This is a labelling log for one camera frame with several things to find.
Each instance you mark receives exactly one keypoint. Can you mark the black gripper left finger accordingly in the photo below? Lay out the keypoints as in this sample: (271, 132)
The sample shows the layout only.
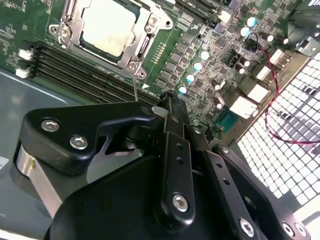
(75, 120)

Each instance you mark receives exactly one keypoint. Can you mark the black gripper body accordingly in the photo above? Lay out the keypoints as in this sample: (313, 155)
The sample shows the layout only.
(112, 212)

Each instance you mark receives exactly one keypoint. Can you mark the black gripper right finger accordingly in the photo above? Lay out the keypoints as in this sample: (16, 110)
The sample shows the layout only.
(225, 180)

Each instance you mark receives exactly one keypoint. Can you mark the silver CPU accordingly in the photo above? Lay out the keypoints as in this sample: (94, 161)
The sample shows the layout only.
(107, 27)

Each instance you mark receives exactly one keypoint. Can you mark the metal socket cover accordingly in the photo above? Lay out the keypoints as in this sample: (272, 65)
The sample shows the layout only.
(76, 22)

